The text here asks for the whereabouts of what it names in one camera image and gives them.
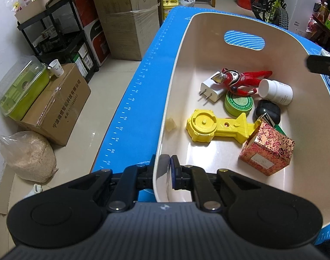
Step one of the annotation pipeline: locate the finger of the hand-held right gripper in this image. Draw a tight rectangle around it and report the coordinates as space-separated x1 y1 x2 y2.
306 55 330 77

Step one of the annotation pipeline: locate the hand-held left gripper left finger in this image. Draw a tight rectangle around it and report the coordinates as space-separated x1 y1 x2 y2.
68 154 156 213

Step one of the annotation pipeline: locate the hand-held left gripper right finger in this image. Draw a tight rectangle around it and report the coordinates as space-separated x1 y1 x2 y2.
170 154 263 212

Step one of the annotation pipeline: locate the white pill bottle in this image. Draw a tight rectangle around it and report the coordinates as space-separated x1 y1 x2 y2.
258 79 294 106

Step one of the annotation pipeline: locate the yellow plastic toy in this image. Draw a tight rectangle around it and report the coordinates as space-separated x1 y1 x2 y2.
186 109 263 145

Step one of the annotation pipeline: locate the red silver toy figure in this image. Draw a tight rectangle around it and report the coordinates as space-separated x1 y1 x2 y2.
211 68 273 97

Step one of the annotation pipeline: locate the beige plastic storage bin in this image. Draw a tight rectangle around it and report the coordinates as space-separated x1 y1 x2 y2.
152 12 330 226

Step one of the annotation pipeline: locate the green round tin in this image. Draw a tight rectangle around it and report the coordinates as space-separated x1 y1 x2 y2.
224 91 254 118

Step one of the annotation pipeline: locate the white plug charger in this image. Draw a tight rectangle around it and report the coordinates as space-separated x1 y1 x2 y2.
199 71 225 104

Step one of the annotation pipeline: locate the red floral patterned box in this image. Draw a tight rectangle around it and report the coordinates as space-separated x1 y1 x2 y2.
238 121 295 176

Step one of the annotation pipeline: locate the white appliance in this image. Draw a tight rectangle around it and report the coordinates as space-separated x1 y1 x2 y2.
287 0 330 38

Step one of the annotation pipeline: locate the green black child bicycle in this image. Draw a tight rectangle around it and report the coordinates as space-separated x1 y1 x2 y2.
250 0 295 30

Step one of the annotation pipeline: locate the blue ruled table mat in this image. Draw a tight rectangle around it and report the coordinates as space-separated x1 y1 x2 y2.
90 6 330 245

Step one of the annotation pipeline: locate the taped cardboard box black print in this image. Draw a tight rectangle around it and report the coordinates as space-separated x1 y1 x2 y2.
16 63 91 147

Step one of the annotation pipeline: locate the white crumpled cloth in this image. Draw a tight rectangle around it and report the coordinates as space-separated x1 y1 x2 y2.
23 183 44 199

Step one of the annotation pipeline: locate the clear bag of grain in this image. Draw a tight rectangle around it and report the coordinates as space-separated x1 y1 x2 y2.
0 131 58 183

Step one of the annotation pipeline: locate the white paper cup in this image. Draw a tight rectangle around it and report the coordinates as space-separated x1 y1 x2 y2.
48 59 64 78

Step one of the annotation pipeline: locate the red white appliance box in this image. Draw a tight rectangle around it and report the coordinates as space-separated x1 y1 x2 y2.
83 18 111 67

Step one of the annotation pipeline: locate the flat cardboard sheet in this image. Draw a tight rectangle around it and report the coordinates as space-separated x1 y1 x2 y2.
0 162 18 215

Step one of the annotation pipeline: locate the large plastic-wrapped cardboard box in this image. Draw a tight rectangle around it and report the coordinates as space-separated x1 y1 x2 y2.
101 5 160 61

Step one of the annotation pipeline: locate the green container with clear lid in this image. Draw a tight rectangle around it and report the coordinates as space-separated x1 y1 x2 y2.
0 55 51 121

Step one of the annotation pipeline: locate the yellow plastic jug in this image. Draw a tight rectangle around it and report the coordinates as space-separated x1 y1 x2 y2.
162 0 179 21

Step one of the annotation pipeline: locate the black shelf cart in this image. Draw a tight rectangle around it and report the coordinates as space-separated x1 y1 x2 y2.
17 0 98 83

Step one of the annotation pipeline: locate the open cardboard box with clutter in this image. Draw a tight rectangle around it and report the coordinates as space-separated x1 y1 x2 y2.
14 0 71 23

